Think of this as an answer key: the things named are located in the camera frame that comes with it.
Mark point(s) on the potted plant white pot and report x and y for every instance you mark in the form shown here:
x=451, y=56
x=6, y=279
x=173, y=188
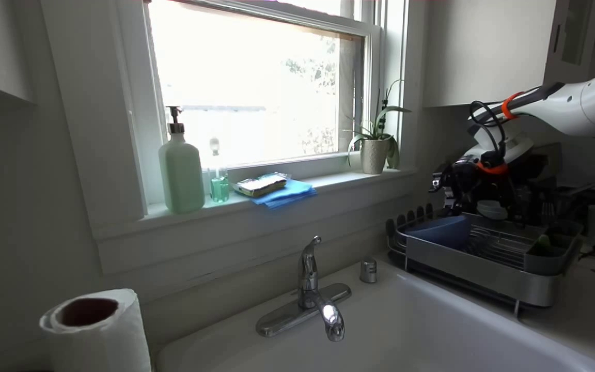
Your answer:
x=374, y=155

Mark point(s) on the white kitchen sink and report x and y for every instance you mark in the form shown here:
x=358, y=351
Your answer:
x=414, y=331

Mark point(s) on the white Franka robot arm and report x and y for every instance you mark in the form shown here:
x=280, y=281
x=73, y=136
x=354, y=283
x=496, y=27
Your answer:
x=587, y=105

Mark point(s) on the blue folded cloth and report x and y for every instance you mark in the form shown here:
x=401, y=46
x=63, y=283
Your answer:
x=288, y=194

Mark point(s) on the white paper towel roll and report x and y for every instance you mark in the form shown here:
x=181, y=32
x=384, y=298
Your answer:
x=114, y=337

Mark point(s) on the white framed window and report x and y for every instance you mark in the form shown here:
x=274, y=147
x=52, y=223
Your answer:
x=243, y=89

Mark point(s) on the chrome faucet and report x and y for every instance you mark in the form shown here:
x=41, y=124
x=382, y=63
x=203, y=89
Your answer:
x=309, y=274

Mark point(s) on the green soap pump bottle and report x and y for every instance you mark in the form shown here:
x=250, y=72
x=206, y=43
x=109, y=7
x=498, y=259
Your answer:
x=183, y=172

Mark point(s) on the pale teal cup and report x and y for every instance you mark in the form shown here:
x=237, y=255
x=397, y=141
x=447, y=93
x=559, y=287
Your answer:
x=495, y=209

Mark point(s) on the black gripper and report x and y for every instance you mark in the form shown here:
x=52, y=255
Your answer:
x=487, y=181

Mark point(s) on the small teal bottle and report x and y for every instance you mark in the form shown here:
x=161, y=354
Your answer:
x=220, y=186

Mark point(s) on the chrome sprayer cap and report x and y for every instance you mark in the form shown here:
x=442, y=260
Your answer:
x=369, y=270

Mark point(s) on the sponge in tray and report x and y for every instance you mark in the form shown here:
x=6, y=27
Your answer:
x=260, y=183

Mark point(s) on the black coffee maker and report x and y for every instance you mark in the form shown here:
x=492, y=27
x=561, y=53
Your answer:
x=541, y=186

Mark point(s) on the grey steel dish rack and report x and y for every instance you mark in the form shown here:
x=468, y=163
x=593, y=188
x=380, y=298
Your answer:
x=485, y=270

